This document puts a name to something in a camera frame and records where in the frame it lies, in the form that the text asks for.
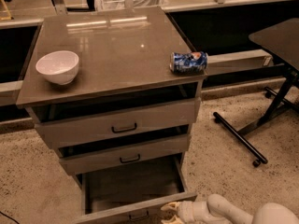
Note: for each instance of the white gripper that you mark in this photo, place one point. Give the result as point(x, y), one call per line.
point(187, 211)

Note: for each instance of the grey drawer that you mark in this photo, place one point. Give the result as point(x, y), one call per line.
point(72, 132)
point(117, 156)
point(132, 192)

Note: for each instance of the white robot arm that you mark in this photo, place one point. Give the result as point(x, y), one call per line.
point(217, 210)

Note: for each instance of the grey drawer cabinet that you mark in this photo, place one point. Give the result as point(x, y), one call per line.
point(124, 59)

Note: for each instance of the blue crushed soda can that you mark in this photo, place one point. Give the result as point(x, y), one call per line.
point(192, 62)

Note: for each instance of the white ceramic bowl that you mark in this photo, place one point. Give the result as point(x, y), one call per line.
point(59, 67)

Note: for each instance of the black rolling side table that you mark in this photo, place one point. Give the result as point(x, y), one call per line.
point(282, 41)

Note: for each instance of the white wire basket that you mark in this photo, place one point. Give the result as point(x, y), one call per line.
point(103, 5)

